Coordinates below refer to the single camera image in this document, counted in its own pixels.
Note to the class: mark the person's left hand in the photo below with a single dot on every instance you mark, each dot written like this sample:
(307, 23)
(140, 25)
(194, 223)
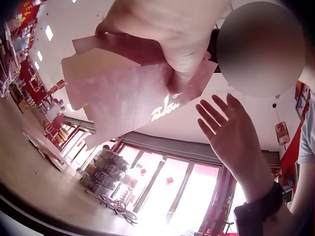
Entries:
(157, 17)

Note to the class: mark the person's right hand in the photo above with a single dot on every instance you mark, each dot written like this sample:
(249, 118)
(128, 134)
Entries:
(236, 147)

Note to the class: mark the person's right ring finger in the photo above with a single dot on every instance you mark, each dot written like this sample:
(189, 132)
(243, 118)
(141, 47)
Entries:
(209, 113)

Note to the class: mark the person's right little finger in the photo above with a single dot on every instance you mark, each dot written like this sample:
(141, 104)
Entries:
(206, 127)

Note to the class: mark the person's left fingers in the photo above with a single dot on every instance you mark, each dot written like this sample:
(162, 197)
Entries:
(110, 28)

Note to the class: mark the person's right middle finger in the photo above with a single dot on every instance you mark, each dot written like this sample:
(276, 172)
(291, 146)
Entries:
(221, 105)

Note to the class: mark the person's left thumb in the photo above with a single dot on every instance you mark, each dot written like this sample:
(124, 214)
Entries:
(184, 55)

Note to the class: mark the person's right index finger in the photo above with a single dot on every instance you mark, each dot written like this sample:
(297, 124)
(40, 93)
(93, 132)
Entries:
(236, 108)

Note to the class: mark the pink folding carton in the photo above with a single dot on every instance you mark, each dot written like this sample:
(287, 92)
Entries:
(110, 93)

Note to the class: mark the red hanging lantern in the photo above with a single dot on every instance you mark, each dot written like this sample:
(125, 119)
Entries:
(281, 134)

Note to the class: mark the square ceiling lamp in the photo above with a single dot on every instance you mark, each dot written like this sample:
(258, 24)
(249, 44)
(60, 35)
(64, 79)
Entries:
(39, 55)
(49, 32)

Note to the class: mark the glass shop door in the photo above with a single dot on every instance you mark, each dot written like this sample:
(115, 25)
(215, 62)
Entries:
(172, 186)

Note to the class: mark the person's body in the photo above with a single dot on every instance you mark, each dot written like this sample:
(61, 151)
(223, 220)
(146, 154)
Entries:
(306, 140)

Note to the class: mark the black wrist band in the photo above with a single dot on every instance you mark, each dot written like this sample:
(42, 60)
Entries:
(263, 204)

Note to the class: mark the full shop shelf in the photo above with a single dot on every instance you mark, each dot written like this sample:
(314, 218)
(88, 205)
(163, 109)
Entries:
(27, 81)

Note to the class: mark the stack of printed cartons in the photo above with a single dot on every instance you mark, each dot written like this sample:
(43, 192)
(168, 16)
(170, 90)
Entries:
(105, 169)

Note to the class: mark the pile of flat cardboard sheets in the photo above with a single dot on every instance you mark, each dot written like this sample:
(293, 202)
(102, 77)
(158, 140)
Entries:
(46, 150)

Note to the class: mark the wall poster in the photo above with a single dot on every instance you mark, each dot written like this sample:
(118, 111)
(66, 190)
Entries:
(302, 100)

